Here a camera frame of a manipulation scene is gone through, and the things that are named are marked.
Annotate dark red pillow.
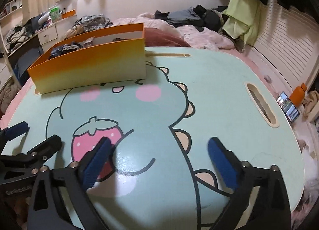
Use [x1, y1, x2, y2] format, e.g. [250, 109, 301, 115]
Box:
[144, 28, 191, 48]

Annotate smartphone with lit screen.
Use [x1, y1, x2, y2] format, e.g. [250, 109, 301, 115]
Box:
[276, 92, 300, 123]

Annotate orange storage box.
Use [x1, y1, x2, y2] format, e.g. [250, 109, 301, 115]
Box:
[28, 23, 146, 94]

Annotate orange bottle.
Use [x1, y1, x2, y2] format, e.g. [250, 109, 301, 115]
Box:
[289, 83, 307, 107]

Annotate light green hanging garment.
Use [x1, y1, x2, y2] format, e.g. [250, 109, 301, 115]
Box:
[222, 0, 262, 46]

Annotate white bedside drawer cabinet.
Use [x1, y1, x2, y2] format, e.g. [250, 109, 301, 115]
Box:
[37, 16, 76, 52]

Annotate patterned clothes pile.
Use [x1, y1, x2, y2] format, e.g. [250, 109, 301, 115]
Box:
[62, 14, 113, 40]

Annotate black cloth bundle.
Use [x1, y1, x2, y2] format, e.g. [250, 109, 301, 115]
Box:
[49, 41, 83, 60]

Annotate pink floral duvet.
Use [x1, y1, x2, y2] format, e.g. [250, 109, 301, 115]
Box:
[112, 13, 235, 51]

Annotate green lidded cup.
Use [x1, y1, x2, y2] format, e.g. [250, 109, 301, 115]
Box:
[50, 7, 62, 23]

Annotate dark clothes pile on bed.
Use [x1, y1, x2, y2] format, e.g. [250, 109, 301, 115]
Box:
[154, 5, 228, 32]

